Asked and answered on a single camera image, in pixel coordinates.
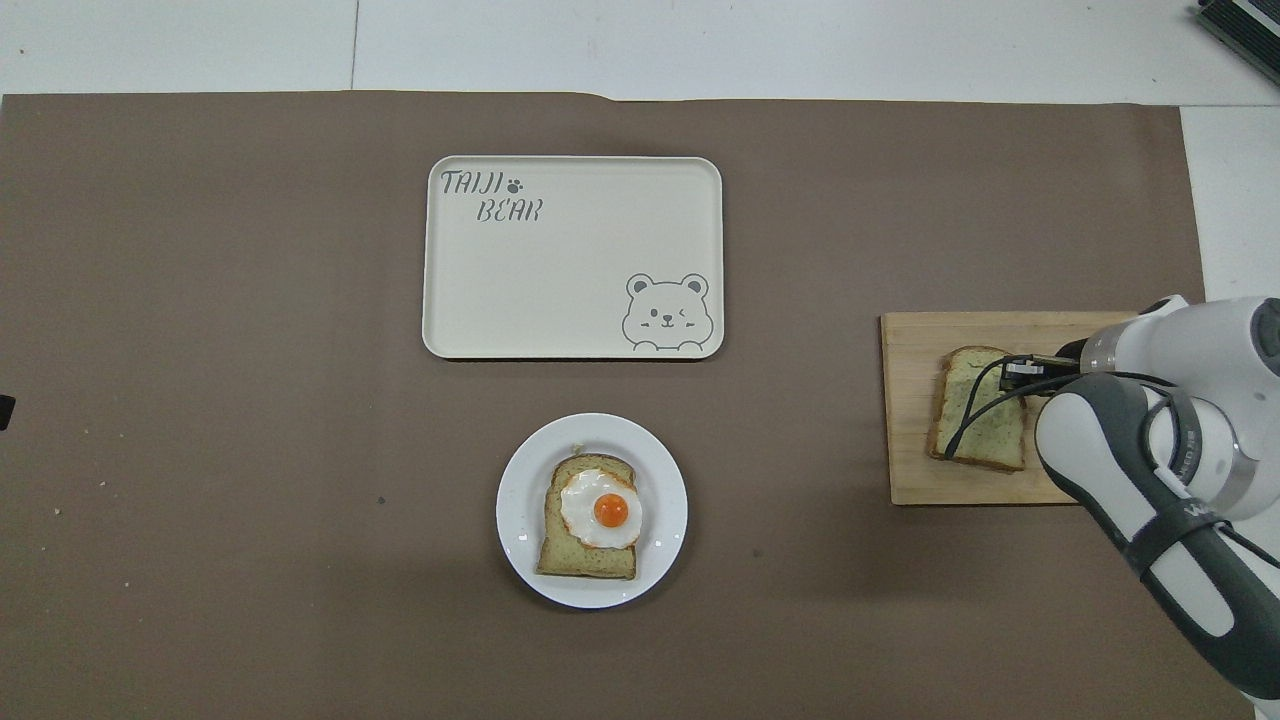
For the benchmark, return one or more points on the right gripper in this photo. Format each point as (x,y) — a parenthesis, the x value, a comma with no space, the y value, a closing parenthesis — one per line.
(1030,380)

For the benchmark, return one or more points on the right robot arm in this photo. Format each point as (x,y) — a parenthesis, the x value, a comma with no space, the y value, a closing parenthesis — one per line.
(1180,350)

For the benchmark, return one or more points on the white round plate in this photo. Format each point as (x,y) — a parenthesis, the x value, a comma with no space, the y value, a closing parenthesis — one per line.
(520,520)

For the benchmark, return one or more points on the plain bread slice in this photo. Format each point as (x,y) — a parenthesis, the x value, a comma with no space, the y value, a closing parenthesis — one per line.
(990,440)

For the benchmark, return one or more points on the wooden cutting board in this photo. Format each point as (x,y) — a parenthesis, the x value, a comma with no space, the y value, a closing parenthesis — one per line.
(910,450)

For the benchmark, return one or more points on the dark grey ribbed device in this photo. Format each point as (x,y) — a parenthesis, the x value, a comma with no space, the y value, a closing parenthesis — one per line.
(1245,25)

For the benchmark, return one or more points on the fried egg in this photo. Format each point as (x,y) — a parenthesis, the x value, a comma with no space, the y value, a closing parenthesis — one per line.
(610,510)

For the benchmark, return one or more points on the cream tray with bear print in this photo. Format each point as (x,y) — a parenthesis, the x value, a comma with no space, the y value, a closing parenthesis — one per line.
(560,270)

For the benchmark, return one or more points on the bread slice under fried egg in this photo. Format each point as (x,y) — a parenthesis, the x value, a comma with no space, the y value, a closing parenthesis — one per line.
(575,558)

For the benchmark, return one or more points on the black stand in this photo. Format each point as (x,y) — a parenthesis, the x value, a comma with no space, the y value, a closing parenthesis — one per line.
(5,412)

